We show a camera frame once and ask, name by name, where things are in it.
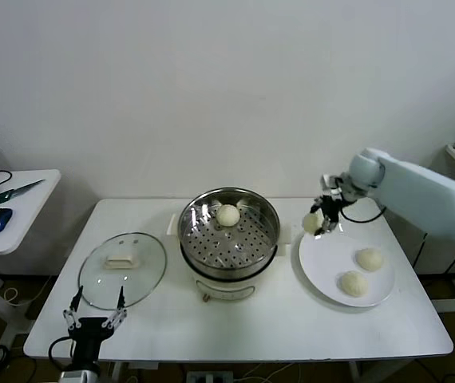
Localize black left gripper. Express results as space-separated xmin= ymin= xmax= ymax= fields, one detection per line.
xmin=62 ymin=285 xmax=129 ymax=370

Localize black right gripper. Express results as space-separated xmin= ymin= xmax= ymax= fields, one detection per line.
xmin=310 ymin=195 xmax=345 ymax=240

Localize white steamed baozi bun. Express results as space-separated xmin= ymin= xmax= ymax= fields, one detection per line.
xmin=338 ymin=270 xmax=370 ymax=298
xmin=303 ymin=212 xmax=324 ymax=235
xmin=216 ymin=203 xmax=240 ymax=227
xmin=354 ymin=247 xmax=384 ymax=273

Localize glass lid with cream handle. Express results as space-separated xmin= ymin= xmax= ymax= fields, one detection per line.
xmin=77 ymin=232 xmax=168 ymax=311

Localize perforated steel steamer basket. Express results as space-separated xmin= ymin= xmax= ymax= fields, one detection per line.
xmin=166 ymin=187 xmax=293 ymax=280

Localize white round plate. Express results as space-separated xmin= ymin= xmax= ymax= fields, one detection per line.
xmin=298 ymin=229 xmax=396 ymax=308

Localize white side table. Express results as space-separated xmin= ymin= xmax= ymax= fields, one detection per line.
xmin=0 ymin=170 xmax=61 ymax=348

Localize scissors with green grip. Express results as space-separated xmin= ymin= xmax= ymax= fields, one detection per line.
xmin=0 ymin=179 xmax=46 ymax=207

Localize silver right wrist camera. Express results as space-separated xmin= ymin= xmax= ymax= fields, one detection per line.
xmin=319 ymin=173 xmax=348 ymax=197

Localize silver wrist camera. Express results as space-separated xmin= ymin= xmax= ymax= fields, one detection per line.
xmin=59 ymin=369 xmax=101 ymax=383
xmin=319 ymin=173 xmax=348 ymax=197

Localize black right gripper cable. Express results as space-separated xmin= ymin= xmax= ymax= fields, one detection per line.
xmin=341 ymin=201 xmax=387 ymax=223

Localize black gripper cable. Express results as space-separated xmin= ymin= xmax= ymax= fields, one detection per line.
xmin=341 ymin=201 xmax=387 ymax=223
xmin=48 ymin=337 xmax=75 ymax=370

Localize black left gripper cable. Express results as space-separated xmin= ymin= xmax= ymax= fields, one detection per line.
xmin=48 ymin=337 xmax=75 ymax=370

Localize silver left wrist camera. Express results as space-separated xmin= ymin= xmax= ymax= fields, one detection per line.
xmin=59 ymin=369 xmax=101 ymax=383

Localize black floor cables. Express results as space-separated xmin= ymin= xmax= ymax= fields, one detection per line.
xmin=0 ymin=345 xmax=39 ymax=383

